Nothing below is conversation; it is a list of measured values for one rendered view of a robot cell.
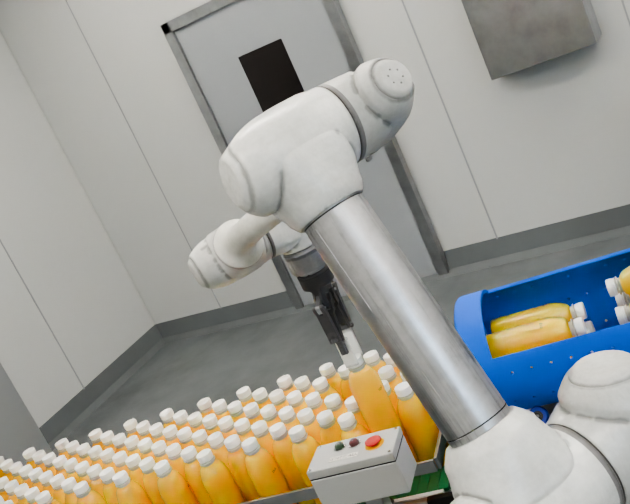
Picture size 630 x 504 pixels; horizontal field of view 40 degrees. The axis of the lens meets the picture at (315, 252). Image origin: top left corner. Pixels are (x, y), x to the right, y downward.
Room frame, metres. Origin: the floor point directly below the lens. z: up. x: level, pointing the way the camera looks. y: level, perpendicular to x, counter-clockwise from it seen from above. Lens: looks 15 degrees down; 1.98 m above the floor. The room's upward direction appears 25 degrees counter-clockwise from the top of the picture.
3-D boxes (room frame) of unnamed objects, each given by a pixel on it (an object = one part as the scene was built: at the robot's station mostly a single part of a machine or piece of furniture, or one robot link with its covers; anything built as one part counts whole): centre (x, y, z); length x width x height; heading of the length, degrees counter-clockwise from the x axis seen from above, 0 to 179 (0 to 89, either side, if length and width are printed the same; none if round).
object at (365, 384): (1.83, 0.02, 1.12); 0.07 x 0.07 x 0.19
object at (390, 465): (1.68, 0.10, 1.05); 0.20 x 0.10 x 0.10; 68
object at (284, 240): (1.82, 0.03, 1.59); 0.13 x 0.11 x 0.16; 113
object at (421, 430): (1.84, -0.05, 1.00); 0.07 x 0.07 x 0.19
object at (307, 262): (1.83, 0.02, 1.48); 0.09 x 0.09 x 0.06
